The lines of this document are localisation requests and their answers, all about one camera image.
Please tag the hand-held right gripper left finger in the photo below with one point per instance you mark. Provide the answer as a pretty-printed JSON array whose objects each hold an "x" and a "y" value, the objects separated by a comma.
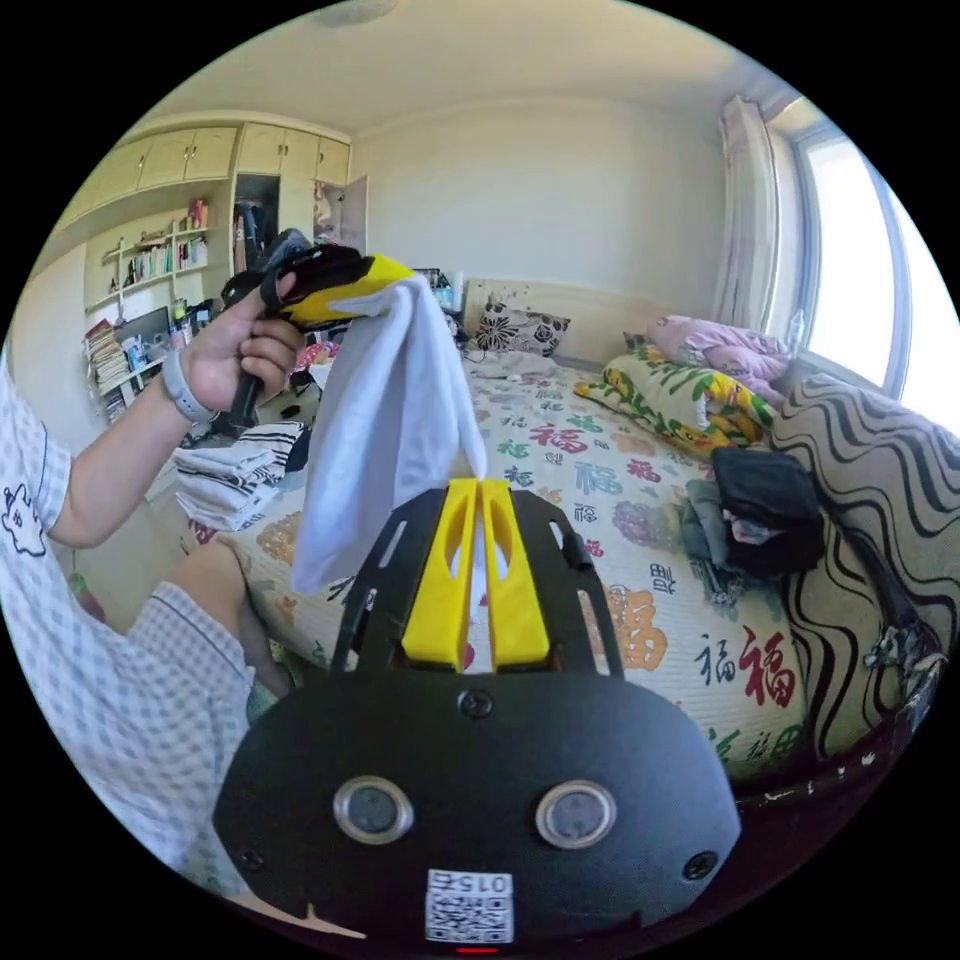
[{"x": 442, "y": 600}]

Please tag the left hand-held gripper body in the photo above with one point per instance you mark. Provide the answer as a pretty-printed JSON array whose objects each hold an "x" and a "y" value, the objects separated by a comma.
[{"x": 322, "y": 270}]

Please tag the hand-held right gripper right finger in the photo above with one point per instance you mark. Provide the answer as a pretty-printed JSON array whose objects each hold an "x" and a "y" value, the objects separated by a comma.
[{"x": 517, "y": 615}]

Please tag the white t-shirt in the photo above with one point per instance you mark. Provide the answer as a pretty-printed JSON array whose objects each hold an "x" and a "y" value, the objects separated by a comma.
[{"x": 390, "y": 420}]

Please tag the person's left forearm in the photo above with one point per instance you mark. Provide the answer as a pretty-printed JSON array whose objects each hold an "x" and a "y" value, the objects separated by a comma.
[{"x": 120, "y": 465}]

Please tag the person's left hand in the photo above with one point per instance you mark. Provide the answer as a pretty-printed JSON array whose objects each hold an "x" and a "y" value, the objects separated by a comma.
[{"x": 225, "y": 352}]

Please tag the light wooden cupboard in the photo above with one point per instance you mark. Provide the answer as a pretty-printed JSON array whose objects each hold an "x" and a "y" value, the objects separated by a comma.
[{"x": 262, "y": 172}]

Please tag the bed with printed sheet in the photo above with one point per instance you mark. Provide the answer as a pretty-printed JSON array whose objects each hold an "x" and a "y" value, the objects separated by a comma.
[{"x": 600, "y": 525}]

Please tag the black flower print pillow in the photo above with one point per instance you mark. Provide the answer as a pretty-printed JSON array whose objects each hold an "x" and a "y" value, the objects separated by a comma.
[{"x": 521, "y": 326}]

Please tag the striped pile of clothes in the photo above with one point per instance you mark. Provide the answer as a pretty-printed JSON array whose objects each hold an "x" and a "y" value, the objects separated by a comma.
[{"x": 232, "y": 472}]

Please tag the dark pile of clothes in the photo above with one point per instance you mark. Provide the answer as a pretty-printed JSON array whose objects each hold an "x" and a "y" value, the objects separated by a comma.
[{"x": 757, "y": 510}]

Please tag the yellow green cartoon blanket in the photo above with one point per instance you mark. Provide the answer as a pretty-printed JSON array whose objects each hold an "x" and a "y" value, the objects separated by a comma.
[{"x": 667, "y": 397}]

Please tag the pink quilt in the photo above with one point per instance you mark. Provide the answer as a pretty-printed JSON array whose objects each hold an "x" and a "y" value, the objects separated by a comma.
[{"x": 720, "y": 349}]

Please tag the beige cushion with black waves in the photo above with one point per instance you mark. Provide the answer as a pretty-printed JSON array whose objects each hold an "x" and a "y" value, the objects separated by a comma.
[{"x": 862, "y": 525}]

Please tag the pale curtain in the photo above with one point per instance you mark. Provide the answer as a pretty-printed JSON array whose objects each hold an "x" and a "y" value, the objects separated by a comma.
[{"x": 746, "y": 225}]

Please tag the person's body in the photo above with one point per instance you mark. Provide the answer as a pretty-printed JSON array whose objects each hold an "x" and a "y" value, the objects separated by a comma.
[{"x": 90, "y": 675}]

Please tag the window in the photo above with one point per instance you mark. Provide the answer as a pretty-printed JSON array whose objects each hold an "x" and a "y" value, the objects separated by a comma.
[{"x": 847, "y": 262}]

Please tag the wall shelf with books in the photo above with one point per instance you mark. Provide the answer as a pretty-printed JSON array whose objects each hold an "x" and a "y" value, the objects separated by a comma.
[{"x": 161, "y": 259}]

